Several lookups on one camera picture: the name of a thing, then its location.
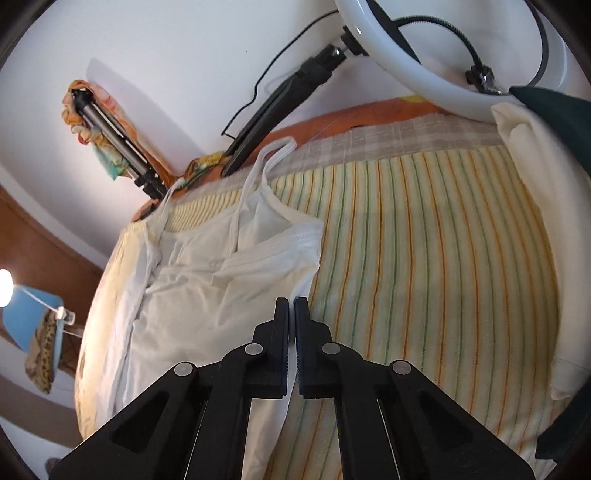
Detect dark green cloth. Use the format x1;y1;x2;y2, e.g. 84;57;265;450
510;86;591;176

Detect black gooseneck phone holder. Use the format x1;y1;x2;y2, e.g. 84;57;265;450
392;16;509;97

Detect white ring light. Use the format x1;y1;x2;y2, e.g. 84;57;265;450
333;0;568;123

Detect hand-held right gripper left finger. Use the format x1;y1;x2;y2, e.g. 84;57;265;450
48;298;292;480

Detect orange bed sheet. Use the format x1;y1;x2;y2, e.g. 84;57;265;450
134;97;444;222

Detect leopard print cloth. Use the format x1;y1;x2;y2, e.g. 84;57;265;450
24;309;63;394

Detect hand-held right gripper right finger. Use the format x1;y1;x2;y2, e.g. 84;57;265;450
294;298;536;480

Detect black ring light stand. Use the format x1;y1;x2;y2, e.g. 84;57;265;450
222;28;365;177

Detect white camisole top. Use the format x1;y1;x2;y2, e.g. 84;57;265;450
95;137;324;480

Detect cream white cloth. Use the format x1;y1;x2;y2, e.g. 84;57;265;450
490;102;591;400

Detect blue chair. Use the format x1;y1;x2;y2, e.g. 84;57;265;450
0;284;65;354

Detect black folded tripod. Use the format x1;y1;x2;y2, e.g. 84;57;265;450
69;89;168;200

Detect striped yellow bed blanket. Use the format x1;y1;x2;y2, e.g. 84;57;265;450
74;113;583;480

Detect black power cable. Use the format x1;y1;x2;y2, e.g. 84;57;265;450
221;19;334;139

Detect colourful floral cloth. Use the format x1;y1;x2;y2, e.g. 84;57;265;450
61;79;163;183

